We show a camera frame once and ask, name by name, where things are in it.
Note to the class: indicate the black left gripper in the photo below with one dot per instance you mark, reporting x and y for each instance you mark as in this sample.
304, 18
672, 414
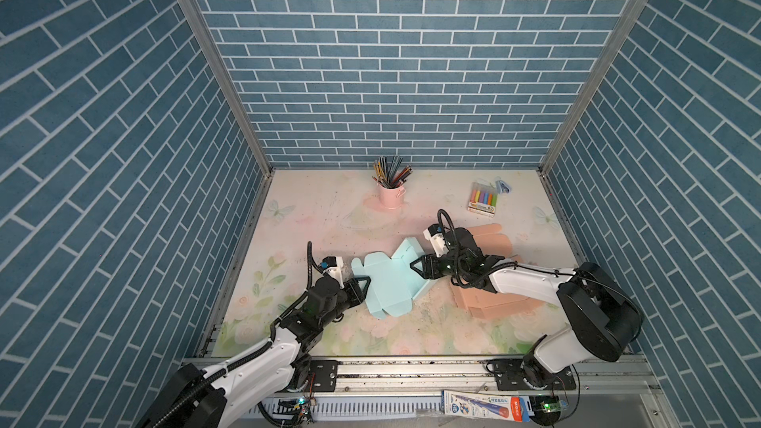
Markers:
355, 291

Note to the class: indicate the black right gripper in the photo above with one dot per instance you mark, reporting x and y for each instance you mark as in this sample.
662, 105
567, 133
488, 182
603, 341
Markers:
428, 262

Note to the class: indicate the light blue paper box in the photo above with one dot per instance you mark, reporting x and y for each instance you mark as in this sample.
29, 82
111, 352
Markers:
394, 286

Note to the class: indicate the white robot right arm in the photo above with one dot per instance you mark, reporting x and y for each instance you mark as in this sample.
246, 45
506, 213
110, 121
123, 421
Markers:
601, 320

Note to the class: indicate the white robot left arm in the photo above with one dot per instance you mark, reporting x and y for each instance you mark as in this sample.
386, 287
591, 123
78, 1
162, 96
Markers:
218, 395

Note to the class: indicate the white toothpaste style box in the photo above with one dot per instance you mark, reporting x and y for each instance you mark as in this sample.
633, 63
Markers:
483, 406

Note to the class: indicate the pink metal pencil bucket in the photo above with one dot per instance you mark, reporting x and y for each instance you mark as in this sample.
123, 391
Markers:
391, 198

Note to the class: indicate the pack of coloured markers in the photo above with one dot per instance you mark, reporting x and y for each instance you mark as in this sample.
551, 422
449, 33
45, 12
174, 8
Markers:
483, 200

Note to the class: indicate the bundle of coloured pencils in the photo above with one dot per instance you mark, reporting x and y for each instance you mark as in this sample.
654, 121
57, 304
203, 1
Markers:
392, 172

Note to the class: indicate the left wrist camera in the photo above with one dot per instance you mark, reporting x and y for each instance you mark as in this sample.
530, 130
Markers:
334, 267

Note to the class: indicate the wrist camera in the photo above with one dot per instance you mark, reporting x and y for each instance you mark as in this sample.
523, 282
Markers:
435, 235
334, 267

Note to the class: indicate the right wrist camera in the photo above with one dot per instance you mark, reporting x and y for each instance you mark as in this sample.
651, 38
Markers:
435, 235

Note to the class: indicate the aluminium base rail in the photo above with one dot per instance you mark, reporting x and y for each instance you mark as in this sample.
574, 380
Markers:
422, 376

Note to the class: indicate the left aluminium corner post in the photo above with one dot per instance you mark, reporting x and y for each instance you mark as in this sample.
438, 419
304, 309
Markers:
203, 36

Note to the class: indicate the aluminium corner post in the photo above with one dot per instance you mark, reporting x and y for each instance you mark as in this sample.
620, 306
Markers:
203, 36
628, 17

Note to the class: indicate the right aluminium corner post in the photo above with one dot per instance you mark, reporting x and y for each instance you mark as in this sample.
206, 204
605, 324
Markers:
628, 17

